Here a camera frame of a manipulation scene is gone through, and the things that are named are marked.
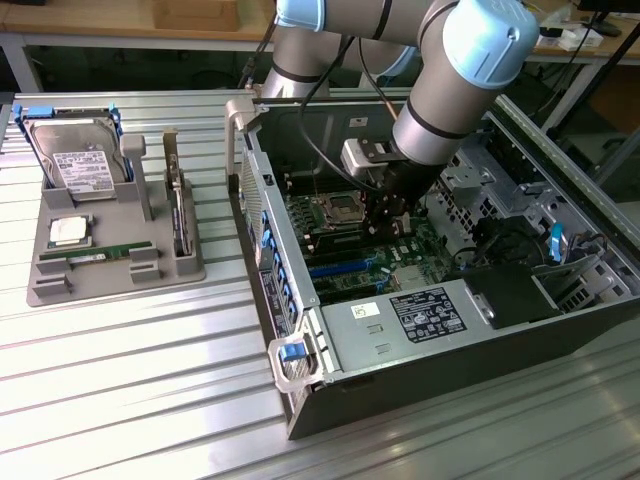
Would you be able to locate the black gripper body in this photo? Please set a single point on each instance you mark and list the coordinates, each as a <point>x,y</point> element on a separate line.
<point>410,180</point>

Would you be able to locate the green RAM stick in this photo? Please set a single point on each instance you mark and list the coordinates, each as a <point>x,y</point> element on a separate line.
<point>340,241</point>
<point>100,252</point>

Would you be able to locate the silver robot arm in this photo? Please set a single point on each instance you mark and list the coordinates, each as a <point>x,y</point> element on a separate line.
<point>475,45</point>

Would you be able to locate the green motherboard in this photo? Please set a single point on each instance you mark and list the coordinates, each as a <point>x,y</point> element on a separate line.
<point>425,250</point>

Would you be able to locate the silver CPU socket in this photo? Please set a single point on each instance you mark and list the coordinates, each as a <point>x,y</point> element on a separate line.
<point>340,210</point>

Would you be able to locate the long black expansion slot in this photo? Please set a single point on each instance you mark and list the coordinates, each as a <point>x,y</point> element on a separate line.
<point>347,292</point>
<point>345,257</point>

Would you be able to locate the silver chipset heat sink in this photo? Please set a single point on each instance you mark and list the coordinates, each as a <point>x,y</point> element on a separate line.
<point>405,279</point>

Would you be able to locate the silver drive cage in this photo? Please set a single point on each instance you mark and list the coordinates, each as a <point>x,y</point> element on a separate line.
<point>470,200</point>

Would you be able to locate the blue expansion slot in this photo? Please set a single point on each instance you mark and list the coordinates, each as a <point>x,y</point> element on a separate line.
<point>340,269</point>

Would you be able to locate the thin socket locking lever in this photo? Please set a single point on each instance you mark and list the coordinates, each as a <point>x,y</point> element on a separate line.
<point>316,182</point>

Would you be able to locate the black case fan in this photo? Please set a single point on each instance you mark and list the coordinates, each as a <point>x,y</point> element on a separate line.
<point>505,240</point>

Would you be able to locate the blue card retainer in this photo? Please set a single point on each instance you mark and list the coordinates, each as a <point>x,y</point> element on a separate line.
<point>280,270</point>

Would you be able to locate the black plastic shroud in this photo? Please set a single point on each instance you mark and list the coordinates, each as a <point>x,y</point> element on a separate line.
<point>510,295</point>

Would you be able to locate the grey power supply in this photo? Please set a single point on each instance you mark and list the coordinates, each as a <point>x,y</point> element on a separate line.
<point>360,345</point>

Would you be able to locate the blue bay lever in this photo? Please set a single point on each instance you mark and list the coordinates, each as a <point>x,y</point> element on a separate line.
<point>557,242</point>

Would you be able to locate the blue case release latch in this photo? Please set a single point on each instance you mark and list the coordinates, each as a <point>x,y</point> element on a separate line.
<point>291,351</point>

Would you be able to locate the black open PC case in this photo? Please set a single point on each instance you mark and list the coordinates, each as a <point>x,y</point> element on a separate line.
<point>450,390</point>

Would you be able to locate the silver disk bay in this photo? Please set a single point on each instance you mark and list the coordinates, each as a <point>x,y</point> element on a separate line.
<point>575,295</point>

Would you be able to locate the green graphics card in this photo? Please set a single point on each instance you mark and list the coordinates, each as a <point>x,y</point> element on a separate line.
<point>177,215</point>

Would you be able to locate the black tripod pole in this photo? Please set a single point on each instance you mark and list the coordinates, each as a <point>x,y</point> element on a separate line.
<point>595,82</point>

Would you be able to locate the white flat box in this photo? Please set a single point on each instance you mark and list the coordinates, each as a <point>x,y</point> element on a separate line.
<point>585,39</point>

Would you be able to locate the black monitor stand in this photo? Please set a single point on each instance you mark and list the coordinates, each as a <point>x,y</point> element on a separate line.
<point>600,15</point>

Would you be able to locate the grey parts rack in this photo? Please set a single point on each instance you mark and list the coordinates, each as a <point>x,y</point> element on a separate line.
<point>115,235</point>

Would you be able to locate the hard disk in blue caddy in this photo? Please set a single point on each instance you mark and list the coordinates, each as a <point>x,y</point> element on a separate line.
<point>75,145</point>

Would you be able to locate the silver CPU chip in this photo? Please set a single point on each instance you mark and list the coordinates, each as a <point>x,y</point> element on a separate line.
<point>67,231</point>

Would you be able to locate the wooden workbench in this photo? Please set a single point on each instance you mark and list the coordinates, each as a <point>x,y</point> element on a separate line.
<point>100,20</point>

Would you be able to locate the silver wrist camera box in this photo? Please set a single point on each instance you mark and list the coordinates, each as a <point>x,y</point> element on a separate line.
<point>360,157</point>

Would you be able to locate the aluminium frame rail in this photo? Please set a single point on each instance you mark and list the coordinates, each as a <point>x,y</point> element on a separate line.
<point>565,152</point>

